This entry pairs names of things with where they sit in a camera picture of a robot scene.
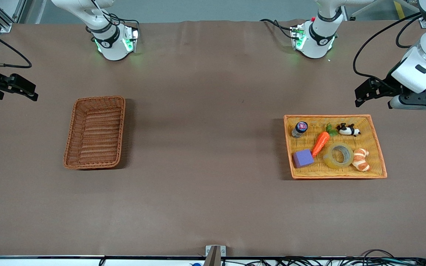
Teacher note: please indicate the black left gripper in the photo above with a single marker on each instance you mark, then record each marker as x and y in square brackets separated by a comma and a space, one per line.
[386, 86]

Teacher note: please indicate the yellowish clear tape roll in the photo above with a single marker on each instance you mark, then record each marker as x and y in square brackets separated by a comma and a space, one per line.
[329, 159]

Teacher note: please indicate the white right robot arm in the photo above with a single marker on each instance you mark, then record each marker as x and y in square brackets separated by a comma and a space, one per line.
[111, 42]

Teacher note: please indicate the yellow wicker basket orange rim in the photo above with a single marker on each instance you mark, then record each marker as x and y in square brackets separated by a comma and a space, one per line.
[374, 147]

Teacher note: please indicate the brown wicker basket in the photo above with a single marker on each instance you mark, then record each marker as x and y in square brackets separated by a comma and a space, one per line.
[96, 136]

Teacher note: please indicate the black and white toy panda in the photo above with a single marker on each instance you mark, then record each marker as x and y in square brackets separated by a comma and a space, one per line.
[347, 129]

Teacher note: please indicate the toy croissant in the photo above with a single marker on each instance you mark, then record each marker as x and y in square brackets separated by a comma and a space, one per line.
[361, 159]

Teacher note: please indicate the orange toy carrot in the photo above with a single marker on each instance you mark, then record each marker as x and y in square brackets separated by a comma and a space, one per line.
[321, 143]

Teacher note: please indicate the small jar with printed lid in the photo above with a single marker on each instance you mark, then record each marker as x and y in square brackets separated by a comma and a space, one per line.
[300, 129]

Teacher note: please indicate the purple foam cube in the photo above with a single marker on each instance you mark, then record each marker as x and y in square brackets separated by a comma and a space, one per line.
[303, 158]

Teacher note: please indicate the brown table cover sheet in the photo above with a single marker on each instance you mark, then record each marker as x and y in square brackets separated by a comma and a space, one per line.
[213, 111]

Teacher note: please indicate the aluminium frame profile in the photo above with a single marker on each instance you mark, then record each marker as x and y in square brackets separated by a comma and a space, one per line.
[4, 14]

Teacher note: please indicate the silver table edge bracket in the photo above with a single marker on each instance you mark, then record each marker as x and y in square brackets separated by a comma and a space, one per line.
[215, 253]

